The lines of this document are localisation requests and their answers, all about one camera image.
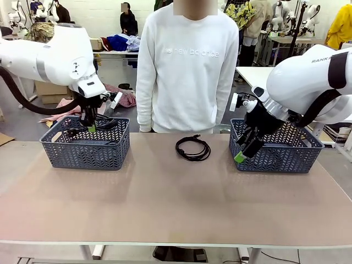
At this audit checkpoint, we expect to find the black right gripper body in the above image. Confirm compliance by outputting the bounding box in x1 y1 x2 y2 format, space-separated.
243 100 278 136

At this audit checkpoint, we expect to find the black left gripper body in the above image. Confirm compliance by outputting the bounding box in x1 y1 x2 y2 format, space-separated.
77 94 105 114

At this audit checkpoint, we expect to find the grey-blue plastic lattice basket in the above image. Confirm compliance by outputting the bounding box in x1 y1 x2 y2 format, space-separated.
228 118 326 174
39 115 131 171

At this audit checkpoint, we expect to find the pink plaid cloth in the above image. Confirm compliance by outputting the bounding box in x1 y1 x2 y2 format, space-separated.
41 84 138 123

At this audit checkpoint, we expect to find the white side table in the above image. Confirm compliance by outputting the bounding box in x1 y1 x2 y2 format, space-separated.
235 65 276 97

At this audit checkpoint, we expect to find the open cardboard box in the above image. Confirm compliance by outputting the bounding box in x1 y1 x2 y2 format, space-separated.
34 79 74 105

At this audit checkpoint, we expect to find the white clothes table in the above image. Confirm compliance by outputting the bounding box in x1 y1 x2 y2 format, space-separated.
92 49 138 60

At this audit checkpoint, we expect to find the flat cardboard box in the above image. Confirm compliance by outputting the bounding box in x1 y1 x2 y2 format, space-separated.
89 37 104 50

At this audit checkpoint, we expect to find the blue clothes heap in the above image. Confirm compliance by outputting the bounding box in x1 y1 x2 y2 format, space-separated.
106 34 142 52

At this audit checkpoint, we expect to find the person in white sweatshirt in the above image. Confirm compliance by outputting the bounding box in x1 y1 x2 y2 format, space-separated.
136 0 239 134

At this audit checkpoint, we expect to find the grey background table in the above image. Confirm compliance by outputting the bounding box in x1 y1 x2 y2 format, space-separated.
265 35 325 67

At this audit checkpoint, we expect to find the flat cardboard piece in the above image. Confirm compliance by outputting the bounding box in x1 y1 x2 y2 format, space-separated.
0 133 16 147

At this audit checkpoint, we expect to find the patterned clothes pile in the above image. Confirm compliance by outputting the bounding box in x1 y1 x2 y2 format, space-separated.
29 22 56 43

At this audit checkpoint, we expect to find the seated person in black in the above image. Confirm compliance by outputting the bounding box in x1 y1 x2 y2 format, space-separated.
120 2 138 36

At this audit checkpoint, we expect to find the person in dark clothes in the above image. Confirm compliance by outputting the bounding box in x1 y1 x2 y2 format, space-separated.
53 0 72 23

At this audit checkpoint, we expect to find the black tripod stand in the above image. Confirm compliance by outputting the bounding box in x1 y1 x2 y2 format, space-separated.
285 0 307 67

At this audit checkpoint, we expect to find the person in yellow floral shirt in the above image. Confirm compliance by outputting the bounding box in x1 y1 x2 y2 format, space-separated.
224 0 273 83

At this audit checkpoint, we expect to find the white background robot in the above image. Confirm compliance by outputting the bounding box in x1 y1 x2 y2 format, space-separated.
301 2 322 36
272 0 292 31
8 0 28 30

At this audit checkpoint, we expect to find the person in yellow jacket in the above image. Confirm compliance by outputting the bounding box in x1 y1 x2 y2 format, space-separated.
326 4 352 50

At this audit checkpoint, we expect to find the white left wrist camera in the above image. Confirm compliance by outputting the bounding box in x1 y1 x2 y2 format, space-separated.
103 91 124 111

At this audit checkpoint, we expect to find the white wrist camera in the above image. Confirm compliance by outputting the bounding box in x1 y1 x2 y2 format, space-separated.
229 92 258 113
103 91 124 111

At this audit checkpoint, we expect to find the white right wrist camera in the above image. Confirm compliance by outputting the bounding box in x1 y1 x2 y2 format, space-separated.
229 92 258 113

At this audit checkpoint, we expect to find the black left arm hose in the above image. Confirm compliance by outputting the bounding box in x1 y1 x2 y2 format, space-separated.
0 67 83 115

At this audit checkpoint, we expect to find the black arm hose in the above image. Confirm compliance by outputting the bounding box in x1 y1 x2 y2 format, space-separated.
0 67 83 115
294 51 352 129

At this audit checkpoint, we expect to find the black right arm hose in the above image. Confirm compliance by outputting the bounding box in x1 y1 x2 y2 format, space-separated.
294 51 352 129

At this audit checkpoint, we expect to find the black coiled thin cable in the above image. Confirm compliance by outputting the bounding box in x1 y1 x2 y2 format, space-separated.
175 134 212 162

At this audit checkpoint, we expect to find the white table frame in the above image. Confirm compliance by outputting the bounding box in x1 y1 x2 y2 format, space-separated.
16 243 261 264

